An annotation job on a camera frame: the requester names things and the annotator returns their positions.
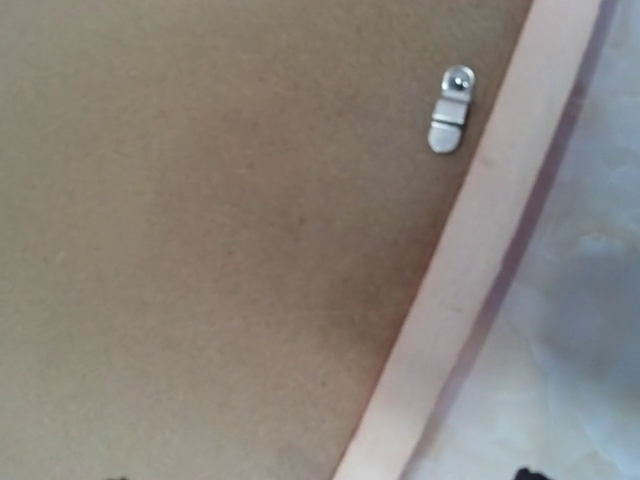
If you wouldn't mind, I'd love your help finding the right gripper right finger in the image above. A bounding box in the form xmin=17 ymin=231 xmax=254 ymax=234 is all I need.
xmin=514 ymin=467 xmax=551 ymax=480

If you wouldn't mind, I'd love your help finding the wooden photo frame red edge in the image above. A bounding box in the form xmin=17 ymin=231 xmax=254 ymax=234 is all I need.
xmin=334 ymin=1 xmax=607 ymax=479

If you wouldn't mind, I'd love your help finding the brown backing board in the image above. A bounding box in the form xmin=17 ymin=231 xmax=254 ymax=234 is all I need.
xmin=1 ymin=1 xmax=530 ymax=479

